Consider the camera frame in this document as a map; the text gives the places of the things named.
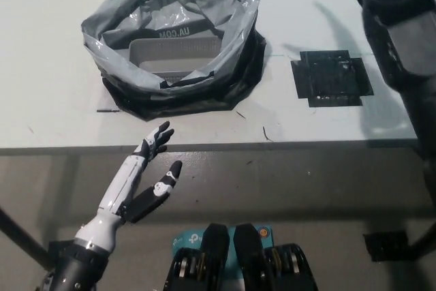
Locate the teal TP-Link box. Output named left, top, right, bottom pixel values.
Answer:
left=172, top=224, right=273, bottom=277

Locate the grey black plastic bag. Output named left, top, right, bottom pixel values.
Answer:
left=80, top=0, right=266, bottom=123

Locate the small grey perforated plastic basket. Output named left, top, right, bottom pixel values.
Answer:
left=129, top=35, right=224, bottom=84

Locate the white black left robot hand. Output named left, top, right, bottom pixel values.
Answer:
left=97, top=120, right=184, bottom=226

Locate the black table leg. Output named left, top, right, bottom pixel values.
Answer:
left=0, top=207, right=52, bottom=270
left=408, top=222, right=436, bottom=258

